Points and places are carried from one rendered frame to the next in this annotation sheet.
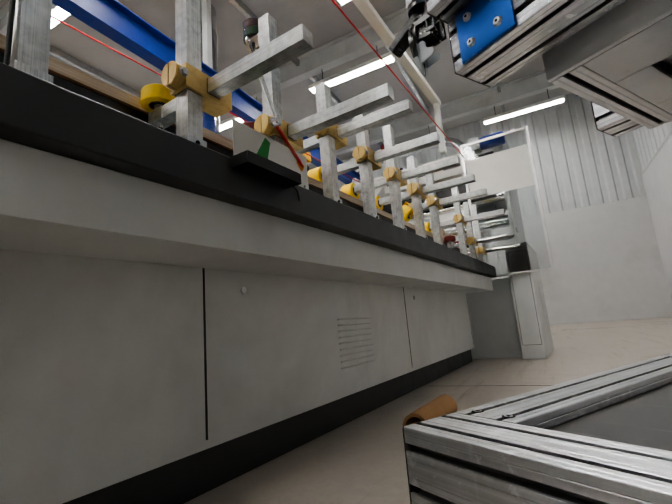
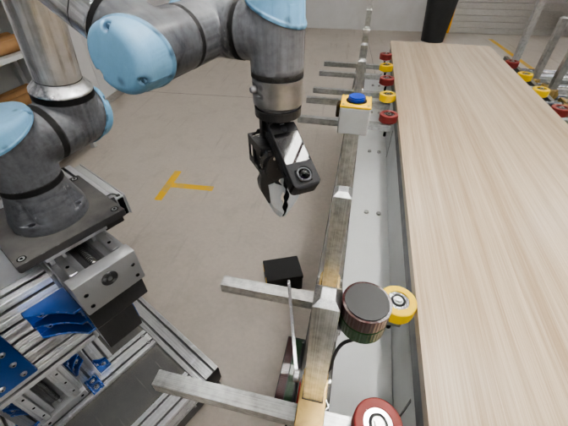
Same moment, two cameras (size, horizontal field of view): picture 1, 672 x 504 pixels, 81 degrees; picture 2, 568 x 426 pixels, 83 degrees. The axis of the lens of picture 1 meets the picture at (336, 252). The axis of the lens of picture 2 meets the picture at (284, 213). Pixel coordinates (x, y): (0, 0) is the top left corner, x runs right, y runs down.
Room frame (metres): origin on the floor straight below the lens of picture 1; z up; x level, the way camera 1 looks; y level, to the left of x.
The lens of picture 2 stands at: (1.11, 0.00, 1.51)
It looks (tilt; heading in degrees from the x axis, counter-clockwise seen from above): 41 degrees down; 161
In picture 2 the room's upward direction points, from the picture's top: straight up
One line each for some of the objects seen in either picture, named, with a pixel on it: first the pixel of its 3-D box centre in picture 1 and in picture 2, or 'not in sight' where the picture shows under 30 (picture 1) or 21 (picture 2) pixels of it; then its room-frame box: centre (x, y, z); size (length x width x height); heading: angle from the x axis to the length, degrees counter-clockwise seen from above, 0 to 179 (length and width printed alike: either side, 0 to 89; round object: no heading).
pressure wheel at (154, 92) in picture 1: (160, 114); (393, 313); (0.81, 0.37, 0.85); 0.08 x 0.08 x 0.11
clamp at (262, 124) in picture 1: (278, 134); (312, 408); (0.93, 0.12, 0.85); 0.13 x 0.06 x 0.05; 148
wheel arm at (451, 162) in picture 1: (399, 176); not in sight; (1.57, -0.30, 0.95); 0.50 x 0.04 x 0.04; 58
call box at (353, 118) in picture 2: not in sight; (354, 116); (0.47, 0.40, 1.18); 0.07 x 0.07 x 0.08; 58
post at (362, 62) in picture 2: not in sight; (354, 112); (-0.16, 0.79, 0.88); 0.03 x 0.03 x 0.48; 58
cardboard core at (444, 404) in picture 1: (432, 415); not in sight; (1.36, -0.27, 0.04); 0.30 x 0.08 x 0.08; 148
